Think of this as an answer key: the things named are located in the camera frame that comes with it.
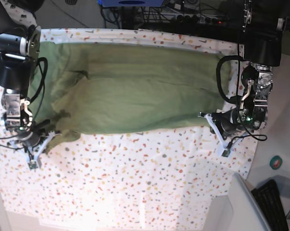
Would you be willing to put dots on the green t-shirt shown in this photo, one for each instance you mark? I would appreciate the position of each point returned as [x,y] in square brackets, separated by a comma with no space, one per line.
[93,88]

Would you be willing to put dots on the black keyboard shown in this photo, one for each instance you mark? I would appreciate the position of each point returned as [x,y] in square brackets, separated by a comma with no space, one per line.
[268,198]

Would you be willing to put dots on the green tape roll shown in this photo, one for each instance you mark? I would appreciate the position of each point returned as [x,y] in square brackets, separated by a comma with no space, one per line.
[276,162]

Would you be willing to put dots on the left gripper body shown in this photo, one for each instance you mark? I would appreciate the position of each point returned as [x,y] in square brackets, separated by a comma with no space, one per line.
[228,124]

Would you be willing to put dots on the white monitor edge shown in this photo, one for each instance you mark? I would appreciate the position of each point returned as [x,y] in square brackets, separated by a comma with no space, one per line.
[247,215]

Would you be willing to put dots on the blue box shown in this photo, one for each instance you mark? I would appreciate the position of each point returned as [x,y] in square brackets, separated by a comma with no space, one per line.
[131,3]

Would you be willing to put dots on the terrazzo patterned tablecloth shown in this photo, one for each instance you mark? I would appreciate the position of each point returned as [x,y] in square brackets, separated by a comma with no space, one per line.
[161,179]

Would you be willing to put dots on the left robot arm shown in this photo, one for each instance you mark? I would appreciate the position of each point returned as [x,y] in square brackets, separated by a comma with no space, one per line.
[262,51]

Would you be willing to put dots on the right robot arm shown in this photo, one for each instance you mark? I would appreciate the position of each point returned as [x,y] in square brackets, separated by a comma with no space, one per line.
[19,57]

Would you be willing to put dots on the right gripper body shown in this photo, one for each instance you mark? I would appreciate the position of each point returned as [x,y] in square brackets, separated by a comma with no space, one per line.
[31,138]

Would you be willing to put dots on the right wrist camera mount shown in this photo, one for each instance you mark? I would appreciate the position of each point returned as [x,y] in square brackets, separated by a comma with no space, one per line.
[32,153]

